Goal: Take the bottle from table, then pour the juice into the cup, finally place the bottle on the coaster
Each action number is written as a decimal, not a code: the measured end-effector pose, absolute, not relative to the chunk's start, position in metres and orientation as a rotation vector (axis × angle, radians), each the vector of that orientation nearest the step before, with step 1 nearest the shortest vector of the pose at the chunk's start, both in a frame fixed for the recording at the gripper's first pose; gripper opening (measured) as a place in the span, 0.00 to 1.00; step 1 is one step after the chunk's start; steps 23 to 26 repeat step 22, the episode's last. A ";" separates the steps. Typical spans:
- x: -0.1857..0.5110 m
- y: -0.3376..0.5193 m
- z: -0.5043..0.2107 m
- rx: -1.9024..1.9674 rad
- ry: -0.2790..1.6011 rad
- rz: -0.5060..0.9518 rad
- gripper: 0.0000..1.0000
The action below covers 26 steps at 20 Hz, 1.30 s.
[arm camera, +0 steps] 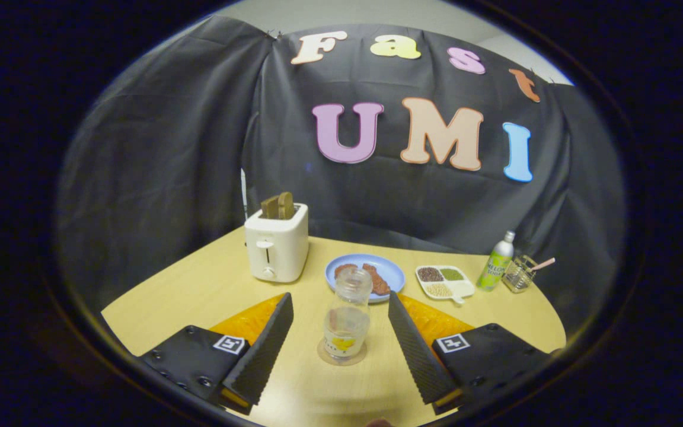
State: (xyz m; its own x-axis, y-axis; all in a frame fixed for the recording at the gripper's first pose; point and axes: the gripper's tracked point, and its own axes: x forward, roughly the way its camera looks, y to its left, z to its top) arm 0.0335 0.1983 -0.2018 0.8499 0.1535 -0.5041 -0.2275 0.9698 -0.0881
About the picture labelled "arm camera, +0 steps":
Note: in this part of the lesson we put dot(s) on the clear juice bottle yellow print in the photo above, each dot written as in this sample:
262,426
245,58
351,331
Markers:
347,332

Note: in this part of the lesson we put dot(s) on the wooden table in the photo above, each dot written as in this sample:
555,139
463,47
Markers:
199,290

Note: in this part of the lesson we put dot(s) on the brown bread slice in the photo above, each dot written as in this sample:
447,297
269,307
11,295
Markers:
269,207
286,204

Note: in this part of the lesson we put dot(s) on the black backdrop cloth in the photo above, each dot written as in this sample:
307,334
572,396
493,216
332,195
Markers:
169,148

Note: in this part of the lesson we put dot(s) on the pink spoon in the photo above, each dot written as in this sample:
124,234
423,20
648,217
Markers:
546,262

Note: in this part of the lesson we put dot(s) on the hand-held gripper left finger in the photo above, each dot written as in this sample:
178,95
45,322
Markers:
264,350

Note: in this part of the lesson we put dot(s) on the pile of green beans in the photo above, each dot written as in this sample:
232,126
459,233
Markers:
452,274

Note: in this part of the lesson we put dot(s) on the clear ribbed glass cup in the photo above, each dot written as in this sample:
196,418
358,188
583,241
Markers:
518,279

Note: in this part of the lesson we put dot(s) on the round tan coaster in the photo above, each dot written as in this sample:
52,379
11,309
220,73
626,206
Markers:
321,354

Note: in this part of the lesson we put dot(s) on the reddish brown meat piece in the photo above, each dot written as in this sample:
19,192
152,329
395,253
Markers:
378,280
344,270

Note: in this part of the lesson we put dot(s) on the white divided dish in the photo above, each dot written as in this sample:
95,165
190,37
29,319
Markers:
463,289

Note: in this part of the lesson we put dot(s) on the white toaster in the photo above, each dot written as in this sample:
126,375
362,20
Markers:
282,243

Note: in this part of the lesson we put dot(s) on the pile of dark beans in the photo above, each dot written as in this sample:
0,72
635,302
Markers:
430,274

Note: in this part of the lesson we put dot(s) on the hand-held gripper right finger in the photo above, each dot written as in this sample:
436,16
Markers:
415,350

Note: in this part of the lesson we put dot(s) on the green label drink bottle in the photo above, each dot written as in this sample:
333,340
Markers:
494,267

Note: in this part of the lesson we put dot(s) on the blue plate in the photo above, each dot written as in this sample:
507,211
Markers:
393,270

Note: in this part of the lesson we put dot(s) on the pile of yellow beans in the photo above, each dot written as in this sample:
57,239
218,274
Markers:
439,290

